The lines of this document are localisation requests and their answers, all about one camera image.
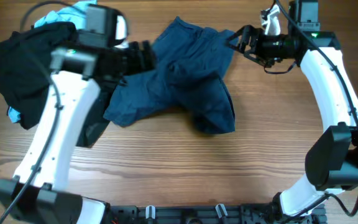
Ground black cable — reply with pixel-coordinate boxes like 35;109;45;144
0;0;88;224
262;0;358;218

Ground left black cable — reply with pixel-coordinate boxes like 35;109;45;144
0;0;88;224

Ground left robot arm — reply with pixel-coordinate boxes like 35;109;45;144
0;4;155;223

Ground black garment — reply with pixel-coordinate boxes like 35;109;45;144
0;21;117;148

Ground right black cable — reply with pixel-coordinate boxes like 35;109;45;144
262;0;358;218

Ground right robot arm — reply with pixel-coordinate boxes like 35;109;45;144
233;0;358;223

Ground light blue garment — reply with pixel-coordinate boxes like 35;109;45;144
7;0;99;124

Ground dark blue shorts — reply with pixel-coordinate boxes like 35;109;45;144
103;17;235;134

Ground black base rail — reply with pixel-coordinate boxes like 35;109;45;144
105;203;328;224

